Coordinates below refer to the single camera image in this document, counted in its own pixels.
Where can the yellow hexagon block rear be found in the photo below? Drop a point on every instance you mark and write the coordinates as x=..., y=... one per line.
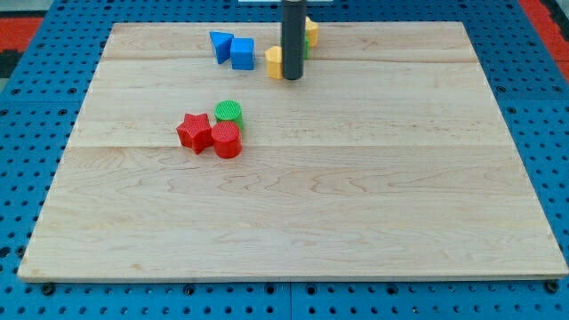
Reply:
x=312, y=32

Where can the green block behind rod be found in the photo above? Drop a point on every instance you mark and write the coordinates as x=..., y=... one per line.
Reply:
x=306, y=48

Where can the red cylinder block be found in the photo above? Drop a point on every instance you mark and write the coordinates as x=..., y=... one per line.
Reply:
x=226, y=137

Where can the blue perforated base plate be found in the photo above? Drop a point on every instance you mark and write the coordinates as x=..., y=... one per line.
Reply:
x=40, y=103

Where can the yellow pentagon block front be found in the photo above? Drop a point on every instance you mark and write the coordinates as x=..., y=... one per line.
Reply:
x=274, y=62

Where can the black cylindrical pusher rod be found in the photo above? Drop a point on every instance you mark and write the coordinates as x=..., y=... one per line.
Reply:
x=293, y=37

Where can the green cylinder block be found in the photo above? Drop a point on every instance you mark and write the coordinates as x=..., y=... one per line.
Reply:
x=229, y=110

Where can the wooden board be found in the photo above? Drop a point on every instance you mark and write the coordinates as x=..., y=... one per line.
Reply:
x=389, y=160

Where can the blue triangle block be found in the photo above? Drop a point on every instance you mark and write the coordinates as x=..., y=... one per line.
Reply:
x=221, y=44

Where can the red star block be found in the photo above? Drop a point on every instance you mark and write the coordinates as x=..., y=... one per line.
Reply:
x=195, y=132

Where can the blue cube block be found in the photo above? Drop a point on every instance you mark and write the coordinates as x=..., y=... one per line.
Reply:
x=242, y=53

